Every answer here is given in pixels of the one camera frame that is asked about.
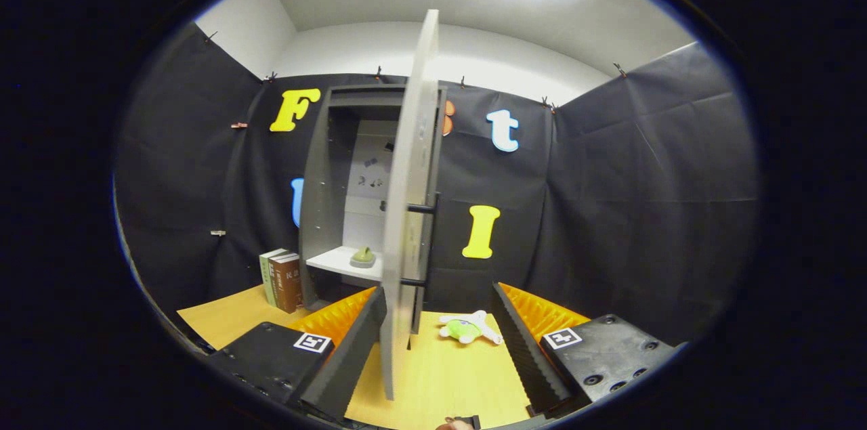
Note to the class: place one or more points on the green and white plush toy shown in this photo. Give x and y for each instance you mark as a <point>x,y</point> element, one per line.
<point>464,330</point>

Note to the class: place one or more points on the white cabinet shelf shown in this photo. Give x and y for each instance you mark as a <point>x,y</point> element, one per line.
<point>339,262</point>

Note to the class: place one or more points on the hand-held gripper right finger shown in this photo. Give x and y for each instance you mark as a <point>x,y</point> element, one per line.
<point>525,362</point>

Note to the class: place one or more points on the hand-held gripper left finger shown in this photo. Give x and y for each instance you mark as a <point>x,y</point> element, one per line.
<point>349,362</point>

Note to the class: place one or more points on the grey cabinet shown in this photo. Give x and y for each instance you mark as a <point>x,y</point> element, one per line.
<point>318,179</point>

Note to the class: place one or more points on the brown book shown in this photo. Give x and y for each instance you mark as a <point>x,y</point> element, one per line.
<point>288,284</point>

